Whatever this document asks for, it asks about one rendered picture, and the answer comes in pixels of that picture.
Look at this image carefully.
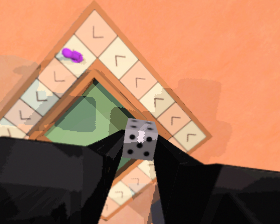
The purple pawn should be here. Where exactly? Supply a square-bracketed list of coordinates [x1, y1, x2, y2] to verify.
[61, 48, 83, 63]

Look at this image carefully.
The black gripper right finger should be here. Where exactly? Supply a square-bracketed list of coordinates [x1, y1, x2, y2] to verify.
[153, 134, 280, 224]

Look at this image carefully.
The board game track of cream squares with arrows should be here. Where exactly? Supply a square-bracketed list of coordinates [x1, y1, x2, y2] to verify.
[0, 0, 213, 222]

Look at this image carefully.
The white die with black pips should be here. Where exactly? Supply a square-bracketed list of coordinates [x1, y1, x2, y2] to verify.
[122, 118, 158, 161]

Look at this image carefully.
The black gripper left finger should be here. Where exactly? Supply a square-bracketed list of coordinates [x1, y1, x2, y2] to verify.
[0, 130, 125, 224]

